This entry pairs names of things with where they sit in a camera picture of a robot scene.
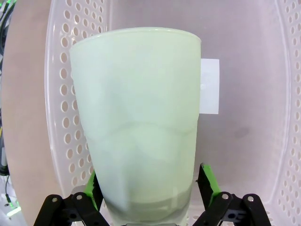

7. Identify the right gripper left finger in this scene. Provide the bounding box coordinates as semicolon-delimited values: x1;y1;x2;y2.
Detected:
35;169;108;226

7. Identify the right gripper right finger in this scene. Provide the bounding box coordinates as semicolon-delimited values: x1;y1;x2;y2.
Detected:
192;162;270;226

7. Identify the white perforated plastic basket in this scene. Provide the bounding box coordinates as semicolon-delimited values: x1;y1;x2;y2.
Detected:
44;0;301;226

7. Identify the pale green cup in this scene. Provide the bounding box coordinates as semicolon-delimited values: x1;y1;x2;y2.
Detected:
70;27;203;226

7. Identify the white label sticker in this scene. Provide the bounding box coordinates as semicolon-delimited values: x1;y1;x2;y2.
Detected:
201;58;221;115

